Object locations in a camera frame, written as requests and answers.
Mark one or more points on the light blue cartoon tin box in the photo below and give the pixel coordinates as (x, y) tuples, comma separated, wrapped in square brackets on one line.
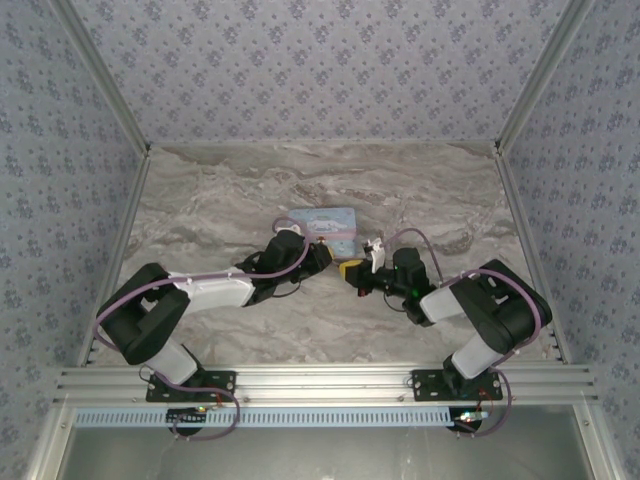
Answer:
[(335, 222)]

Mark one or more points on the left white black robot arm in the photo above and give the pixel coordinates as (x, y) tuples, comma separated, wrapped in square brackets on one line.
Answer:
[(215, 290)]

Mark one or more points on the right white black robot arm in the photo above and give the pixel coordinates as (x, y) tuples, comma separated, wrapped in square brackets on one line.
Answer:
[(500, 310)]

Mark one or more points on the grey metal sheet panel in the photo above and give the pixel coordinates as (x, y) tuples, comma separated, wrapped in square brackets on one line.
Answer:
[(320, 455)]

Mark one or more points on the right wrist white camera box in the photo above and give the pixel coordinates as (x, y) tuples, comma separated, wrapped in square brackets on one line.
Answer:
[(376, 252)]

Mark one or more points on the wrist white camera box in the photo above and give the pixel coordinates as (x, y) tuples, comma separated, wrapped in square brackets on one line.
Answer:
[(290, 229), (376, 252)]

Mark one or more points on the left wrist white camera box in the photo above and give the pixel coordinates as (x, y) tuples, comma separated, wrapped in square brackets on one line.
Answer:
[(290, 229)]

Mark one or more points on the thin aluminium rail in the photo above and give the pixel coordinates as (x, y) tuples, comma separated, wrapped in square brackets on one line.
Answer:
[(320, 144)]

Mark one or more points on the wide aluminium frame rail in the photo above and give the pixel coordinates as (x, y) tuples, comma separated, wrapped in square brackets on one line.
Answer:
[(320, 382)]

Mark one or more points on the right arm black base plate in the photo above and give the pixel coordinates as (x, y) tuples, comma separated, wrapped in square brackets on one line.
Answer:
[(425, 385)]

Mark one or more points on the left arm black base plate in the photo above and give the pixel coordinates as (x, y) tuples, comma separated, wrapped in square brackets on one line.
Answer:
[(225, 382)]

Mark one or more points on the aluminium corner post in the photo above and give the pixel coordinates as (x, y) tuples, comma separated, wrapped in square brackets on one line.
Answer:
[(539, 75), (105, 75)]

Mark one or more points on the aluminium lower frame beam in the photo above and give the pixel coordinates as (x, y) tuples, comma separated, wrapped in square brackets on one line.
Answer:
[(600, 445), (47, 445)]

